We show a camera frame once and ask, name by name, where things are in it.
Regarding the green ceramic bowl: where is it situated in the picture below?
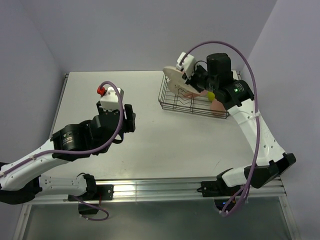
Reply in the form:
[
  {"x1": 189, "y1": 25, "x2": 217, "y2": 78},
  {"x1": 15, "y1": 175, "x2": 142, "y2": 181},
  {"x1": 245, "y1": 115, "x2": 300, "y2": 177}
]
[{"x1": 206, "y1": 91, "x2": 215, "y2": 102}]

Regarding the wire dish rack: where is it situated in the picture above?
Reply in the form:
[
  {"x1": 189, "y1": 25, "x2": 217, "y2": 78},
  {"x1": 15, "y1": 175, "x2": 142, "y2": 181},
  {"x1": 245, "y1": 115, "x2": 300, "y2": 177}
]
[{"x1": 158, "y1": 74, "x2": 230, "y2": 119}]

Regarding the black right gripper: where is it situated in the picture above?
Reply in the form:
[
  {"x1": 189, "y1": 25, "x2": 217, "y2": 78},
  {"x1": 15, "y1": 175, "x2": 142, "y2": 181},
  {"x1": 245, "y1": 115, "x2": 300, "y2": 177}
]
[{"x1": 181, "y1": 62, "x2": 218, "y2": 93}]

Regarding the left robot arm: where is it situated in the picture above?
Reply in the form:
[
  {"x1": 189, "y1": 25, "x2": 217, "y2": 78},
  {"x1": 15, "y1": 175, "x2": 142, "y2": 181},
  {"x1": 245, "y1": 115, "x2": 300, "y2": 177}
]
[{"x1": 0, "y1": 104, "x2": 136, "y2": 205}]

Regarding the pink cream plate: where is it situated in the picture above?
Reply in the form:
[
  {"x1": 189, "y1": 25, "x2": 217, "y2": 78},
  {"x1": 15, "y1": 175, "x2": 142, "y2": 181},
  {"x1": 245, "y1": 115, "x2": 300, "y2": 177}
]
[
  {"x1": 162, "y1": 66, "x2": 201, "y2": 94},
  {"x1": 167, "y1": 80, "x2": 208, "y2": 98}
]

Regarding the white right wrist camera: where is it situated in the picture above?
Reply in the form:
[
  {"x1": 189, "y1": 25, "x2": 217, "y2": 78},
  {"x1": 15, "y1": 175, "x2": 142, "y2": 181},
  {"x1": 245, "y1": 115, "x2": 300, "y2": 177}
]
[{"x1": 176, "y1": 52, "x2": 197, "y2": 79}]

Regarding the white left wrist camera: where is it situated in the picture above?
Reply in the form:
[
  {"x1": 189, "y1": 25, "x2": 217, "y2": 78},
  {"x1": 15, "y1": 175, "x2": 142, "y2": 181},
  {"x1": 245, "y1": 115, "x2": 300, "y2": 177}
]
[{"x1": 99, "y1": 86, "x2": 120, "y2": 112}]

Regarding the aluminium table rail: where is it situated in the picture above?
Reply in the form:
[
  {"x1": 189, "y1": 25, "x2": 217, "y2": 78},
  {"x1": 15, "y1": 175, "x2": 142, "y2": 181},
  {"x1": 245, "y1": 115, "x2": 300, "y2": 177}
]
[{"x1": 28, "y1": 177, "x2": 287, "y2": 205}]

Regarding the pink cup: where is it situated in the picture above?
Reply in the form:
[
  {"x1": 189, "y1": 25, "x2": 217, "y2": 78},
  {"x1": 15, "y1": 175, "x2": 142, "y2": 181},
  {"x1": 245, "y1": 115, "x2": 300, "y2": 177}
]
[{"x1": 210, "y1": 99, "x2": 228, "y2": 119}]

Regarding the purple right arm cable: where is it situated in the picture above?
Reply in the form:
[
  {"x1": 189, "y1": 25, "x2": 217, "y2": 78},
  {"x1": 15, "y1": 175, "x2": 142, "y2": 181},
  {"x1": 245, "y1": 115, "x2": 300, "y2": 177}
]
[{"x1": 178, "y1": 40, "x2": 261, "y2": 218}]

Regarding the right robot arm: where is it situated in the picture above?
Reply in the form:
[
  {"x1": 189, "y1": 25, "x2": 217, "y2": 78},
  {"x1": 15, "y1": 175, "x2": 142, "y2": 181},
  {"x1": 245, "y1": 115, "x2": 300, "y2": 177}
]
[{"x1": 186, "y1": 53, "x2": 297, "y2": 195}]

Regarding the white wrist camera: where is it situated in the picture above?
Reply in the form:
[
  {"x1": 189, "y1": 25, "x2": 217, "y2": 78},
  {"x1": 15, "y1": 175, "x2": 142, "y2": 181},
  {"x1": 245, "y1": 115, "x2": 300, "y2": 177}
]
[
  {"x1": 176, "y1": 52, "x2": 197, "y2": 79},
  {"x1": 99, "y1": 86, "x2": 120, "y2": 112}
]

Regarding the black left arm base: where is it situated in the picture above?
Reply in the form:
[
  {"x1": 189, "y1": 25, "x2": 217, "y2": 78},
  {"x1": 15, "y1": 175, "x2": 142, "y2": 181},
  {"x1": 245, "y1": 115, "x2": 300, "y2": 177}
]
[{"x1": 77, "y1": 184, "x2": 114, "y2": 201}]

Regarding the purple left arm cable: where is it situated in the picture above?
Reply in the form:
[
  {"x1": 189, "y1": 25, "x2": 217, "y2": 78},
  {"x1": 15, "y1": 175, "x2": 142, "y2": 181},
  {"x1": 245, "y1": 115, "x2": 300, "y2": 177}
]
[{"x1": 0, "y1": 80, "x2": 125, "y2": 222}]

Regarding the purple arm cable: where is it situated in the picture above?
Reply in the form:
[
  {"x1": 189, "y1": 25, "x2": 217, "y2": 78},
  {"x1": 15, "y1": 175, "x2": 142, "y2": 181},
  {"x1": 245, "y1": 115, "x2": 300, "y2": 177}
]
[
  {"x1": 178, "y1": 40, "x2": 261, "y2": 218},
  {"x1": 0, "y1": 80, "x2": 125, "y2": 222}
]

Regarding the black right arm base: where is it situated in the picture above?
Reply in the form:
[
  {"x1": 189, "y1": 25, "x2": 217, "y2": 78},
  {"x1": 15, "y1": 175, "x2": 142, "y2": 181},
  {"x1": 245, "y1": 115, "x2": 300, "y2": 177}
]
[{"x1": 196, "y1": 180, "x2": 242, "y2": 198}]

